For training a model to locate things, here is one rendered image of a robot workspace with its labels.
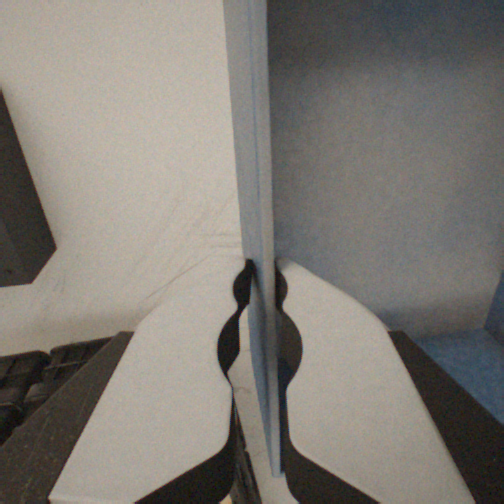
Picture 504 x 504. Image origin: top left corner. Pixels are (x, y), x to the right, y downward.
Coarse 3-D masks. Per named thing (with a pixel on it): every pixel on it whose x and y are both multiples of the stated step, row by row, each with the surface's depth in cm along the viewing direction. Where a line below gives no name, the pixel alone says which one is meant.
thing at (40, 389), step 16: (112, 336) 64; (64, 352) 62; (80, 352) 63; (96, 352) 62; (48, 368) 60; (64, 368) 60; (80, 368) 59; (48, 384) 56; (240, 432) 78; (240, 448) 67
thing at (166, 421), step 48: (192, 288) 10; (240, 288) 11; (144, 336) 9; (192, 336) 9; (144, 384) 7; (192, 384) 7; (96, 432) 6; (144, 432) 6; (192, 432) 6; (96, 480) 6; (144, 480) 6; (192, 480) 6
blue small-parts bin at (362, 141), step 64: (256, 0) 7; (320, 0) 13; (384, 0) 13; (448, 0) 14; (256, 64) 8; (320, 64) 14; (384, 64) 14; (448, 64) 15; (256, 128) 9; (320, 128) 15; (384, 128) 16; (448, 128) 16; (256, 192) 10; (320, 192) 17; (384, 192) 17; (448, 192) 18; (256, 256) 11; (320, 256) 18; (384, 256) 19; (448, 256) 19; (256, 320) 14; (384, 320) 21; (448, 320) 22; (256, 384) 19
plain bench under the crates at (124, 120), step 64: (0, 0) 41; (64, 0) 41; (128, 0) 42; (192, 0) 43; (0, 64) 44; (64, 64) 44; (128, 64) 45; (192, 64) 46; (64, 128) 48; (128, 128) 49; (192, 128) 50; (64, 192) 52; (128, 192) 53; (192, 192) 54; (64, 256) 57; (128, 256) 58; (192, 256) 59; (0, 320) 61; (64, 320) 63; (128, 320) 64; (256, 448) 86
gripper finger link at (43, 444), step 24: (120, 336) 9; (96, 360) 8; (72, 384) 7; (96, 384) 7; (48, 408) 7; (72, 408) 7; (24, 432) 6; (48, 432) 6; (72, 432) 6; (0, 456) 6; (24, 456) 6; (48, 456) 6; (0, 480) 6; (24, 480) 6; (48, 480) 6
